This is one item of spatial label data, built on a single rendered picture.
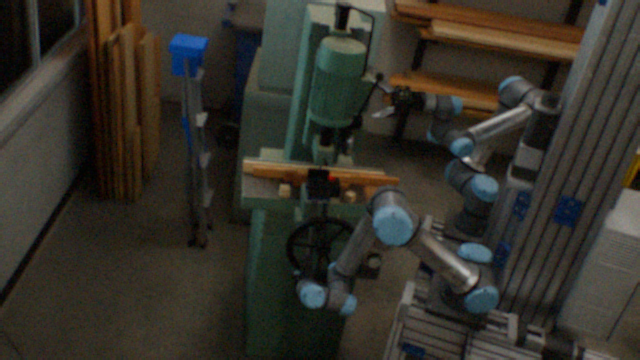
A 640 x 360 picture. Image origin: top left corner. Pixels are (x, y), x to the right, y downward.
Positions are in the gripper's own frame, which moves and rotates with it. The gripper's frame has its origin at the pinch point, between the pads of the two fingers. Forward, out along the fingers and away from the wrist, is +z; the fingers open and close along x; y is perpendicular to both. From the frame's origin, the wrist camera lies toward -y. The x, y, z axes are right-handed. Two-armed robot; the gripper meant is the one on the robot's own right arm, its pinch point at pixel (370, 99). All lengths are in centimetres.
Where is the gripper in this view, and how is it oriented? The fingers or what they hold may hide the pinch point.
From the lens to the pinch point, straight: 253.0
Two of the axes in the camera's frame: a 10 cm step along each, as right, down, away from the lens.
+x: -0.2, 9.4, -3.3
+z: -9.8, -0.8, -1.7
